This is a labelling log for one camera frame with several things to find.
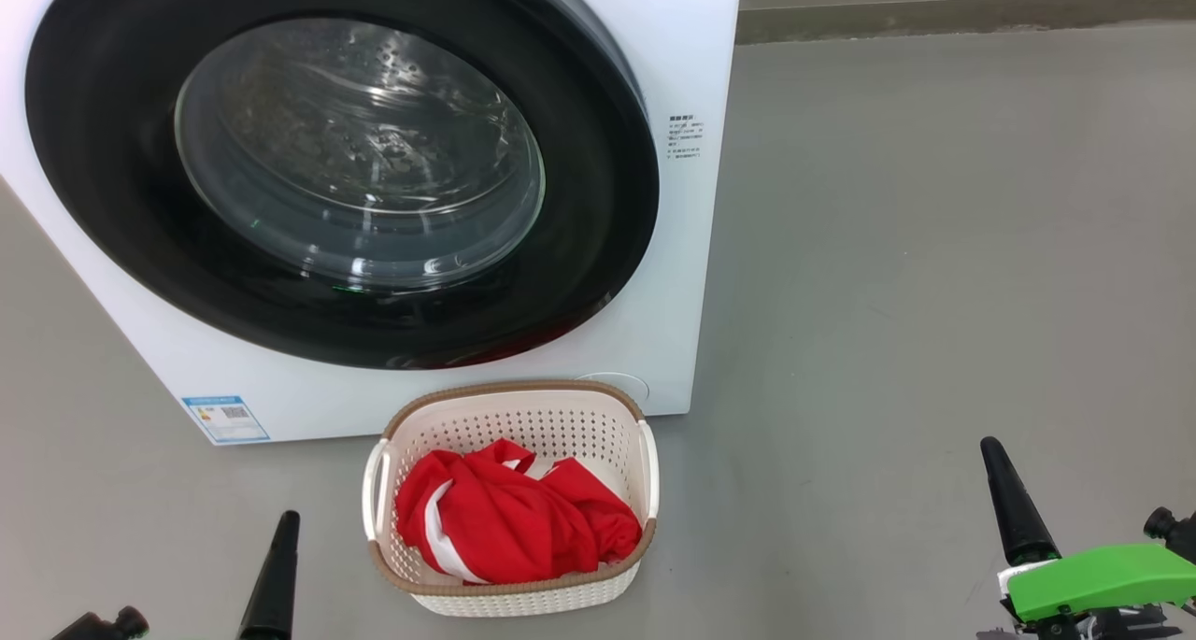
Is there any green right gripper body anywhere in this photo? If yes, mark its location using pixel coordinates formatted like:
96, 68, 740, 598
995, 544, 1196, 622

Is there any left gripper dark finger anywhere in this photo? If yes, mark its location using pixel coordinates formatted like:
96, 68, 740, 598
237, 511, 302, 640

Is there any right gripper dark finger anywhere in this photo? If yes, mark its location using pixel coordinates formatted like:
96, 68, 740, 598
979, 436, 1061, 568

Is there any red and white garment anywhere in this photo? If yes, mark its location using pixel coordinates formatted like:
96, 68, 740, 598
395, 438, 644, 585

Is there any black washing machine glass door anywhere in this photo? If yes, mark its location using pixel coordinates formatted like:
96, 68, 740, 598
25, 0, 661, 370

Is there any cream laundry basket brown rim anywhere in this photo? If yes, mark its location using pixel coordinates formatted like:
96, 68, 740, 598
363, 380, 661, 618

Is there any white front-load washing machine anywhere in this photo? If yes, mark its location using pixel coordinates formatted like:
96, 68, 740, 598
0, 0, 744, 447

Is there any blue energy label sticker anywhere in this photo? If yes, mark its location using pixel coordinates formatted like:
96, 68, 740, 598
182, 395, 272, 445

